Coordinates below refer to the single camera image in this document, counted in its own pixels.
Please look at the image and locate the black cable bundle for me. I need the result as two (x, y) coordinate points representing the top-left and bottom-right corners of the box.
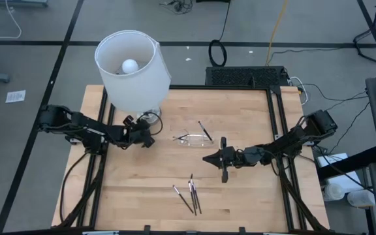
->
(274, 146), (328, 233)
(59, 148), (109, 228)

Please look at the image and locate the yellow cable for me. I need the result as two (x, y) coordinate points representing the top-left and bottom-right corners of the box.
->
(265, 0), (289, 66)

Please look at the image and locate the white round container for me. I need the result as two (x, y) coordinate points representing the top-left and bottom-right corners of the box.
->
(324, 182), (346, 202)
(347, 190), (375, 209)

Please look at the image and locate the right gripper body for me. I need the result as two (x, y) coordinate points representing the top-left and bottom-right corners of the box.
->
(220, 137), (242, 183)

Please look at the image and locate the white box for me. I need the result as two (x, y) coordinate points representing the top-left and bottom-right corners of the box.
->
(317, 152), (365, 193)

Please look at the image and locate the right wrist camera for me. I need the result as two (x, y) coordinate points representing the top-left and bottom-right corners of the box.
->
(228, 148), (241, 167)

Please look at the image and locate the coiled black cable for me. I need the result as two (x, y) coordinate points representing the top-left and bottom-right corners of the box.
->
(208, 0), (232, 67)

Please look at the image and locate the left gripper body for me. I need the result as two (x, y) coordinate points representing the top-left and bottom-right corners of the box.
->
(119, 121), (148, 149)

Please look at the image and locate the white floor cable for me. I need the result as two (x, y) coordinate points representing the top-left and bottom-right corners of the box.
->
(0, 0), (23, 39)

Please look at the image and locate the black diagonal brace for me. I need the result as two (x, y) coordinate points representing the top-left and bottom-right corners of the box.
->
(316, 146), (376, 181)

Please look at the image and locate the black cable tangle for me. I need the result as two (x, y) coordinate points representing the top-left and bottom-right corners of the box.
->
(159, 0), (195, 15)

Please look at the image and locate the white shade table lamp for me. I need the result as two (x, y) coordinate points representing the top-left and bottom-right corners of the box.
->
(94, 29), (172, 127)

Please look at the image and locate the white paper sheet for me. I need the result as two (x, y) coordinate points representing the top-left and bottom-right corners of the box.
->
(5, 89), (27, 104)

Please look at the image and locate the grey furniture base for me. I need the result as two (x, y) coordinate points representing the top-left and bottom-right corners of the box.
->
(0, 0), (49, 8)

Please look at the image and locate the black aluminium frame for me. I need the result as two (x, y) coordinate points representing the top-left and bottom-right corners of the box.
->
(52, 84), (331, 235)

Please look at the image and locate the black computer case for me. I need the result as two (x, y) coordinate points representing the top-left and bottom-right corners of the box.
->
(205, 66), (290, 87)

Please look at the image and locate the white looped cable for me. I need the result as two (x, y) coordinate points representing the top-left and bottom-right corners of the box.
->
(289, 76), (309, 106)

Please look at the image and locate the clear acrylic organizer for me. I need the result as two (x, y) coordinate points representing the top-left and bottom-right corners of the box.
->
(171, 132), (215, 148)

